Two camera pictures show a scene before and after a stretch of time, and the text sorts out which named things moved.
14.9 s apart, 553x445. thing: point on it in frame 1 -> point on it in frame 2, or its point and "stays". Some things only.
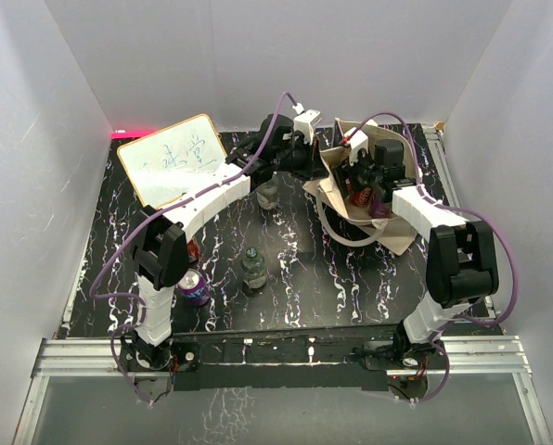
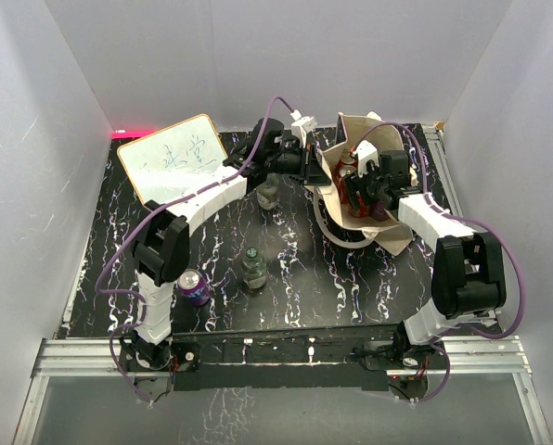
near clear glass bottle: (254, 270) stays
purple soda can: (194, 287) stays
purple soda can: (379, 210) stays
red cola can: (193, 249) -> (361, 209)
